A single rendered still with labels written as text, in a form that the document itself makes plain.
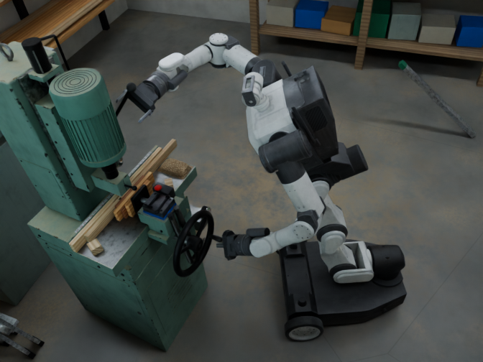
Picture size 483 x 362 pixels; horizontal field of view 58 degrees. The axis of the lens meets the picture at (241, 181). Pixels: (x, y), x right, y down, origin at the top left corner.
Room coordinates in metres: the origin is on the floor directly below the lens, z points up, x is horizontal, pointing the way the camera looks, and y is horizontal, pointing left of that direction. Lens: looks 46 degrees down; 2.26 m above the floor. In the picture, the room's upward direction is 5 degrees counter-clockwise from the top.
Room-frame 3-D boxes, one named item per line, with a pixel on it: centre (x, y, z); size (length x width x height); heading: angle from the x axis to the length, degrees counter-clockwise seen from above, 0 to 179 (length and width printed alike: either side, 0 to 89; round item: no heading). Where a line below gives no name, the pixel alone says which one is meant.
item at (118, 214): (1.25, 0.45, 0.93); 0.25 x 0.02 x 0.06; 149
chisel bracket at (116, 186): (1.25, 0.52, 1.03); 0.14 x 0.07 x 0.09; 59
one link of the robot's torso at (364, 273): (1.23, -0.53, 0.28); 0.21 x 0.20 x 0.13; 89
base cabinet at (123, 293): (1.29, 0.61, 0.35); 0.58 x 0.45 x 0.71; 59
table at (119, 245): (1.19, 0.40, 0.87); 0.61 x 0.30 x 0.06; 149
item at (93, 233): (1.31, 0.46, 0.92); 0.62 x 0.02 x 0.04; 149
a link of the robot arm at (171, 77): (1.48, 0.25, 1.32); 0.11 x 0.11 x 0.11; 59
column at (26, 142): (1.38, 0.76, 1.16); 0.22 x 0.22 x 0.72; 59
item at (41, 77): (1.31, 0.63, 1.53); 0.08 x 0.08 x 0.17; 59
